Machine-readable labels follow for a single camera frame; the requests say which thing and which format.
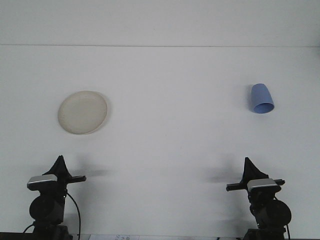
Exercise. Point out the pale blue cup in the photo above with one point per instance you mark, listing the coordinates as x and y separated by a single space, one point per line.
261 96

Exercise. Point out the pale round plate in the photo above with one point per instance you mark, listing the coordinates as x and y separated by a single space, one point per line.
82 112

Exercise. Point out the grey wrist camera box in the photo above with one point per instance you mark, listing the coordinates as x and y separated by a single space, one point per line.
41 181
262 184

